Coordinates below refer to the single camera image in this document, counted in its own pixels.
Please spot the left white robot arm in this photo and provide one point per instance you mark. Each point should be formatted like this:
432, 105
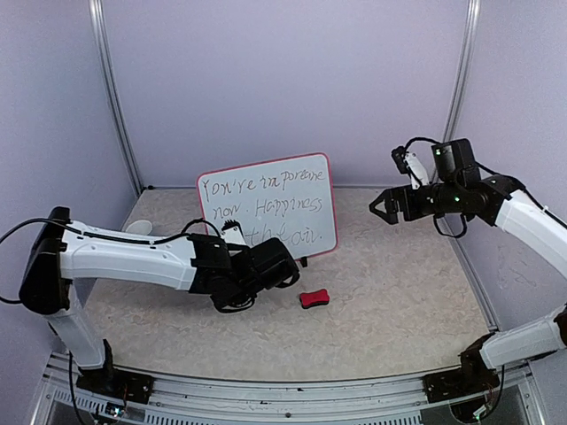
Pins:
221, 265

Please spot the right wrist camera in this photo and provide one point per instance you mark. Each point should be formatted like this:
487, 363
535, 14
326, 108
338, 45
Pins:
408, 163

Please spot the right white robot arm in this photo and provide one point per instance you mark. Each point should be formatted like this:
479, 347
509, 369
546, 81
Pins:
464, 187

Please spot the light blue ceramic mug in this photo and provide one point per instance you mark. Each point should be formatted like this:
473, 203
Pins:
139, 227

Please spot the front aluminium rail base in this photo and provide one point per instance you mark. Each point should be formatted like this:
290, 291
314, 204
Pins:
177, 399

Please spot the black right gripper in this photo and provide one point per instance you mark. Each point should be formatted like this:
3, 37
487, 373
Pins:
396, 196

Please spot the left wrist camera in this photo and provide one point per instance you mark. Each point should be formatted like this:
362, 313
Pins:
231, 232

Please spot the pink framed whiteboard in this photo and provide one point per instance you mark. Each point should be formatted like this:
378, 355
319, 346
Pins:
289, 198

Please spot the red black whiteboard eraser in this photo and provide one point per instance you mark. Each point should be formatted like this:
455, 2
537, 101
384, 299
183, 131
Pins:
313, 299

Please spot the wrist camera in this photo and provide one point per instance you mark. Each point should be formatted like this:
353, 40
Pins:
408, 163
231, 232

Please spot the left aluminium frame post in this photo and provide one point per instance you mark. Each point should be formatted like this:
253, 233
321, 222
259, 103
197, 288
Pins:
97, 17

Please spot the right aluminium frame post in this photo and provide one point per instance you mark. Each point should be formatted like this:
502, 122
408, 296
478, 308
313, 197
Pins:
463, 68

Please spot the aluminium frame post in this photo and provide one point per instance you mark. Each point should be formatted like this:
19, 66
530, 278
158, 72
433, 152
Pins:
97, 17
463, 68

